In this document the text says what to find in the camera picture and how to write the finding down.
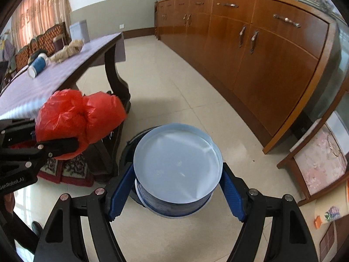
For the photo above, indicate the white tin box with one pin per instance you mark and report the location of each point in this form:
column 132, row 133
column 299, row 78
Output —
column 79, row 31

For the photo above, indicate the dark wooden table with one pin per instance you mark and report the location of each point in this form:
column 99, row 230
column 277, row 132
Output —
column 116, row 87

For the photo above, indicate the patterned red rug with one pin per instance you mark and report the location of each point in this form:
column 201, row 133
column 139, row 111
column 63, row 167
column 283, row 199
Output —
column 68, row 169

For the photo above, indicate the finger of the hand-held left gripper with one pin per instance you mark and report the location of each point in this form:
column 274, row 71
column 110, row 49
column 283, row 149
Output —
column 57, row 145
column 16, row 127

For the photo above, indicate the wooden armchair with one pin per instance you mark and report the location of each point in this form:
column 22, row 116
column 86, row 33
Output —
column 319, row 155

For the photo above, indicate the maroon canister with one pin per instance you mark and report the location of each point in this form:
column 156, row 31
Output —
column 58, row 44

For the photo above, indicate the person's left hand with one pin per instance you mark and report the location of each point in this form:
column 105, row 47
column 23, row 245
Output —
column 9, row 203

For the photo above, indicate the checkered tablecloth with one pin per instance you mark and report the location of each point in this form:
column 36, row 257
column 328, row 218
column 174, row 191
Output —
column 54, row 79

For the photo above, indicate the red plastic bag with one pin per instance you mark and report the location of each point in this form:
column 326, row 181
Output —
column 79, row 117

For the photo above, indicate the floral yellow cushion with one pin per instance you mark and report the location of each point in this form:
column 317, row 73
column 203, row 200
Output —
column 334, row 213

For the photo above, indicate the brown wooden sideboard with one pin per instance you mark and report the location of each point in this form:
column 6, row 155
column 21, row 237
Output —
column 259, row 60

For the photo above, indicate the wooden sofa bench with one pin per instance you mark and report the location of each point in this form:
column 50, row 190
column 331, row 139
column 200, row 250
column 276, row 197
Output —
column 43, row 42

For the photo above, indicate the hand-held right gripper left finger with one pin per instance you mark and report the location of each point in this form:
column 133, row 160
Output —
column 120, row 193

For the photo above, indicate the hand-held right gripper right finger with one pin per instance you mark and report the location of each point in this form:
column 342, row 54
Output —
column 231, row 193

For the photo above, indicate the blue paper cup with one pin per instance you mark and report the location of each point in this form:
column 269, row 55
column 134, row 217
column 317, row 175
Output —
column 38, row 65

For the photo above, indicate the beige curtain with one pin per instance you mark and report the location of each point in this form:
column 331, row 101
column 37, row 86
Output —
column 41, row 8

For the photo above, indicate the beige crumpled cloth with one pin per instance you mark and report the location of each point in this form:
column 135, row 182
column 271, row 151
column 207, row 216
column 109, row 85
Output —
column 66, row 50

